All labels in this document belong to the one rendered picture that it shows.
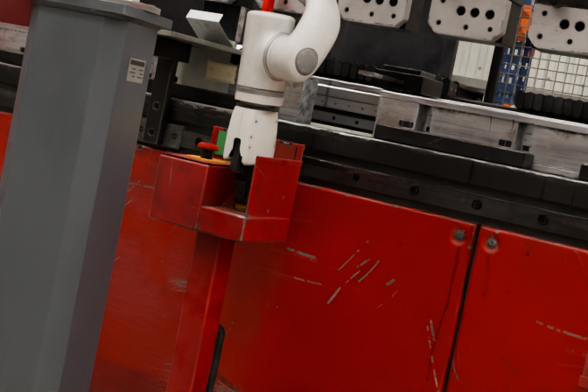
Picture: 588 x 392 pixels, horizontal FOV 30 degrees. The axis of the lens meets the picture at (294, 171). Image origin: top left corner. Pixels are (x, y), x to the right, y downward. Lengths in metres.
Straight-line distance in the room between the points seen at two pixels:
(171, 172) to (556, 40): 0.72
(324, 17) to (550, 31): 0.43
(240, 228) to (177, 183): 0.15
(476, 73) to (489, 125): 4.51
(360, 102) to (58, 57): 0.97
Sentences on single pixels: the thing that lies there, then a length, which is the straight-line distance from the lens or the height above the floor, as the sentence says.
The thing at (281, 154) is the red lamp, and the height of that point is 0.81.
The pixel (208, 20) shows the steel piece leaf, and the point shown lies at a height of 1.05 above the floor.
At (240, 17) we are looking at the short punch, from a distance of 2.37.
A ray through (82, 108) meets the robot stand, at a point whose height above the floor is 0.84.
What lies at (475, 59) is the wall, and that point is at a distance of 6.57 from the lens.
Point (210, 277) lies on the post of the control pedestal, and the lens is 1.96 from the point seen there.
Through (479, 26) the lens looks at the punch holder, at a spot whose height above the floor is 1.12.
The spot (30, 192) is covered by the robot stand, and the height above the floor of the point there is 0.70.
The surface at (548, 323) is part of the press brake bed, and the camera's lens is 1.89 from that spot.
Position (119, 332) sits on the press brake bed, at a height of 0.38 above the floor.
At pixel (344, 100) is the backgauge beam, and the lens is 2.49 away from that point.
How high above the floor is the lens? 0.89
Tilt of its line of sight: 3 degrees down
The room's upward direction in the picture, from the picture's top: 11 degrees clockwise
